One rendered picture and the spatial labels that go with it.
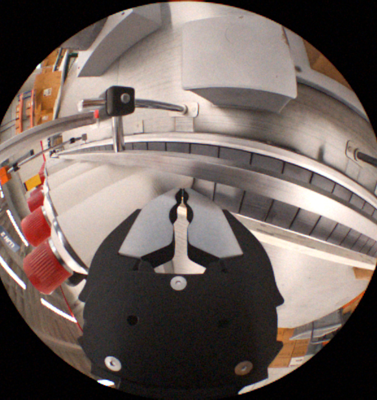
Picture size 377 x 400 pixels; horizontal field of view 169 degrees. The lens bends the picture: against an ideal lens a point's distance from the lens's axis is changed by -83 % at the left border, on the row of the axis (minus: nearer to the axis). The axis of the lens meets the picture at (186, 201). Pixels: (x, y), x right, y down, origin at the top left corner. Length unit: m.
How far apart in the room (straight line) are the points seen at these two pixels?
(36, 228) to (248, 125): 0.28
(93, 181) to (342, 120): 0.34
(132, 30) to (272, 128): 0.35
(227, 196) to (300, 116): 0.16
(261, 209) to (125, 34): 0.43
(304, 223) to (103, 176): 0.25
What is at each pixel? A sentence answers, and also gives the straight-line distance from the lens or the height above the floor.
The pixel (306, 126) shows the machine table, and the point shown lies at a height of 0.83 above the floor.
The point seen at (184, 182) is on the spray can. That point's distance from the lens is 0.15.
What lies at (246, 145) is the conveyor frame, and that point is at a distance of 0.15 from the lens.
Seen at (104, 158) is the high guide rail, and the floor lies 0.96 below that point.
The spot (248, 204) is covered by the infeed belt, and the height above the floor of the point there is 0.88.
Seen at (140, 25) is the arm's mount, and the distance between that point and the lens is 0.37.
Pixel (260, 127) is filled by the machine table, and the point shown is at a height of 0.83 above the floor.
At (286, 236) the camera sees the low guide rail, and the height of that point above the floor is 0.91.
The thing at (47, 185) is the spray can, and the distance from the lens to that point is 0.23.
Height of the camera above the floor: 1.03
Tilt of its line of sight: 47 degrees down
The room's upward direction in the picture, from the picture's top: 133 degrees counter-clockwise
